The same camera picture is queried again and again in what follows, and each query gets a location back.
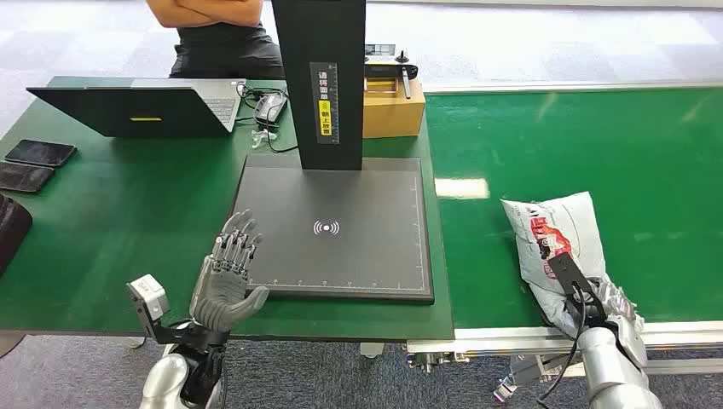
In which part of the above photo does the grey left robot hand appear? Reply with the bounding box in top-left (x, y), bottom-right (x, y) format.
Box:
top-left (188, 210), bottom-right (270, 333)

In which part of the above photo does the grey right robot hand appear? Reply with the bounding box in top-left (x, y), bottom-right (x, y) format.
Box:
top-left (588, 275), bottom-right (649, 369)

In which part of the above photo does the white courier bag package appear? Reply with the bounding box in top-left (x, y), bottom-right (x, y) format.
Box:
top-left (500, 192), bottom-right (645, 340)

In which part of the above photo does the black inbound scanner machine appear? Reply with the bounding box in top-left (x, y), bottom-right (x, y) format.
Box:
top-left (230, 0), bottom-right (436, 306)

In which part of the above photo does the green conveyor belt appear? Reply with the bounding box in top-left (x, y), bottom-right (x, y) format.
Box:
top-left (425, 87), bottom-right (723, 330)

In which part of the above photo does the brown cardboard box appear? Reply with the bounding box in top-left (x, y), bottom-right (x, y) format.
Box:
top-left (362, 78), bottom-right (427, 140)

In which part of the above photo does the clear plastic item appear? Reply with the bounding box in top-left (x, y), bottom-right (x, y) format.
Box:
top-left (251, 128), bottom-right (278, 151)

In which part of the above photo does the grey power adapter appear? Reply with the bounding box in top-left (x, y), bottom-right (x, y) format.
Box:
top-left (254, 93), bottom-right (288, 125)

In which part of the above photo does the dark open laptop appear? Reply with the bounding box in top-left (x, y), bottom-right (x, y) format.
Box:
top-left (26, 78), bottom-right (247, 140)

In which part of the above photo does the dark bag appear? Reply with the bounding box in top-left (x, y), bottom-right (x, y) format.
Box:
top-left (0, 194), bottom-right (33, 278)

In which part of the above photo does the black smartphone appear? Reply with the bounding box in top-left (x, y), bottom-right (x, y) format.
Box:
top-left (4, 139), bottom-right (78, 168)

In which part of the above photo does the dark smartphone with worn case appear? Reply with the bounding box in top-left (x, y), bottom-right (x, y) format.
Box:
top-left (0, 161), bottom-right (55, 194)

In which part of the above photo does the person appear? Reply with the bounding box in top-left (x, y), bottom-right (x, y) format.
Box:
top-left (145, 0), bottom-right (286, 80)

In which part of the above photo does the black remote controller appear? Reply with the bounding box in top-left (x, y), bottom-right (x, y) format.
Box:
top-left (364, 43), bottom-right (419, 100)

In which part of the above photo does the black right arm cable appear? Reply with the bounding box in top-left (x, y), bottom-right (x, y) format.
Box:
top-left (536, 285), bottom-right (588, 409)

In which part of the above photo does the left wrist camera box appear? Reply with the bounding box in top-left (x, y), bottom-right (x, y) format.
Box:
top-left (126, 274), bottom-right (171, 324)

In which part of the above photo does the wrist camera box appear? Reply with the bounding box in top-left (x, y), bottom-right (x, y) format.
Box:
top-left (547, 252), bottom-right (609, 327)
top-left (126, 274), bottom-right (171, 324)

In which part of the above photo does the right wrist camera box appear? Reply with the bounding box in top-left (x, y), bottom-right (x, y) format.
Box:
top-left (547, 252), bottom-right (609, 327)

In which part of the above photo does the aluminium conveyor frame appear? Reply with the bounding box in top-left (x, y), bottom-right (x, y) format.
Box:
top-left (405, 78), bottom-right (723, 403)

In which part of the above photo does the black desk cable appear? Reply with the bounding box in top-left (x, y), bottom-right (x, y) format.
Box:
top-left (235, 81), bottom-right (299, 154)

